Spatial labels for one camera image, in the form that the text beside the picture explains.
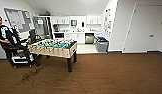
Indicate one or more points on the white two-door base cabinet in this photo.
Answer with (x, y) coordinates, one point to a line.
(77, 37)

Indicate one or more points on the blue-lid waste bin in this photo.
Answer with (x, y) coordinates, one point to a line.
(99, 37)

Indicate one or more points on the black-lid grey waste bin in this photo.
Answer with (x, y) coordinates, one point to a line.
(102, 46)

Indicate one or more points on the black built-in microwave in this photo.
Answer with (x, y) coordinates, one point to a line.
(59, 34)

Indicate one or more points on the grey paper towel dispenser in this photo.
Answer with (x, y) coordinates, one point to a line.
(73, 22)

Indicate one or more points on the green wooden foosball table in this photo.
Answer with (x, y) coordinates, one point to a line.
(53, 48)

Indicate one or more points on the black coffee maker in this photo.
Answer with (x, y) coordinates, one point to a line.
(56, 27)

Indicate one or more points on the white room door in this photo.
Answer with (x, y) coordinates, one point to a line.
(143, 28)

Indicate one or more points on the white wall cabinet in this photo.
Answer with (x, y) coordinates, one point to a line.
(60, 20)
(93, 20)

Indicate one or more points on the large printed wall poster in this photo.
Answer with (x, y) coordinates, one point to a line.
(107, 21)

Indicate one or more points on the grey wall frame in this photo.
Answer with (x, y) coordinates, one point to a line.
(18, 20)

